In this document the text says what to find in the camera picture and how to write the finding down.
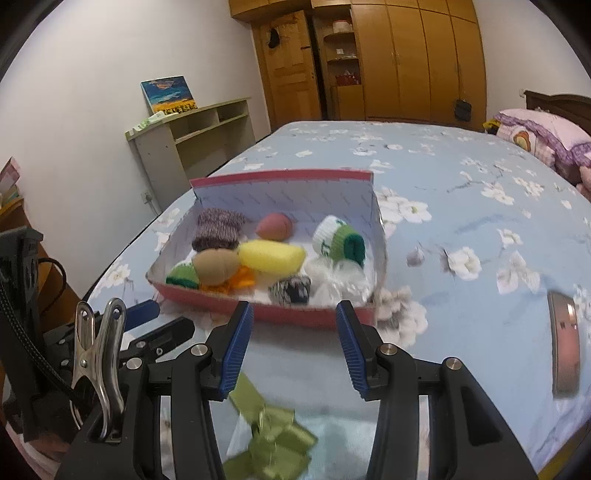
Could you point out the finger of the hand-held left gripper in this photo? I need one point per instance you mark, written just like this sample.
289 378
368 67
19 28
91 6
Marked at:
161 337
143 313

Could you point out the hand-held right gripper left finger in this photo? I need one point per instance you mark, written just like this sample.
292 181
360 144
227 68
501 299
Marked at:
235 350

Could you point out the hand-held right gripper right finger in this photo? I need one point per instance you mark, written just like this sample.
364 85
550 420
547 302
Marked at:
351 355

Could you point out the black and white sock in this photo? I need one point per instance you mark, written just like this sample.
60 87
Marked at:
291 288

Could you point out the tan soft ball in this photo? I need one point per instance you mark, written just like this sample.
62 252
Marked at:
214 266

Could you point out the yellow soft sponge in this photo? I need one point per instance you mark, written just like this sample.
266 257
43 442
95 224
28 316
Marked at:
272 256

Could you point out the purple grey knitted sock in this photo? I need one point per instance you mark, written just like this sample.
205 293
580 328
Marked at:
217 230

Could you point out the white and green sock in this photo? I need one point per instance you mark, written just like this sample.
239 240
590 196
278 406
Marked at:
332 235

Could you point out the pink brown soft ball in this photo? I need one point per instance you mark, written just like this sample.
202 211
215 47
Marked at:
274 226

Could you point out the red cardboard box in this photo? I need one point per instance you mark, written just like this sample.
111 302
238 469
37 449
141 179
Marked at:
286 198

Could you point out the orange soft toy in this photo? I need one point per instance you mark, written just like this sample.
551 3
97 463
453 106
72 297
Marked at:
242 279

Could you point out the metal spring clip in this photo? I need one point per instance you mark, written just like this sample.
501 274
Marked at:
108 332

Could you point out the orange wooden cabinet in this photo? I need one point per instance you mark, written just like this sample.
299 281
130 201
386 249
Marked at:
51 277

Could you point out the clear plastic bag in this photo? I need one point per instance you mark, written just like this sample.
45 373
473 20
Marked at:
341 281

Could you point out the olive green ribbon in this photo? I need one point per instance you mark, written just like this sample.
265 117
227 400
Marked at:
272 438

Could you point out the pink paper stack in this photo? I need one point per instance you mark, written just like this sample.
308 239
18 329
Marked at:
10 177

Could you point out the grey shelf desk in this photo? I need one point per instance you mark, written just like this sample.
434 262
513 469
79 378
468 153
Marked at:
152 157

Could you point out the blue floral bedsheet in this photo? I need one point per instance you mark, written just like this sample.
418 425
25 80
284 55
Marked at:
461 230

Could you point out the white and green packet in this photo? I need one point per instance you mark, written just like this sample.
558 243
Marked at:
145 123

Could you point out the pink mobile phone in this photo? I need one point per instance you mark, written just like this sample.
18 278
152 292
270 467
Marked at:
565 346

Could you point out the landscape painting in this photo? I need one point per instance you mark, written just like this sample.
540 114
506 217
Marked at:
168 94

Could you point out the yellow and black cloth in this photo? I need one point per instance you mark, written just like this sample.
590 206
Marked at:
491 125

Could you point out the black bag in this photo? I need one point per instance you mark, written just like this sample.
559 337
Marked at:
462 110

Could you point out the wooden door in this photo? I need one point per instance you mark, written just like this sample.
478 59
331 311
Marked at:
291 83

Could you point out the red item on wardrobe shelf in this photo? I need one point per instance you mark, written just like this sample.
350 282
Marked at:
347 79

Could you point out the cartoon print pillow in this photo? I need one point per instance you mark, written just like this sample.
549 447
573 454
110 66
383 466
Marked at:
521 138

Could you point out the wooden wardrobe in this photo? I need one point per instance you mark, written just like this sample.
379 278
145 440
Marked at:
406 60

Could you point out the black item hanging on door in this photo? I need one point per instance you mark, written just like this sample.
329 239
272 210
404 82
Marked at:
274 38

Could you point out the dark wooden headboard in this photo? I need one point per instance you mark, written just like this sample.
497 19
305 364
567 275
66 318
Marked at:
554 99

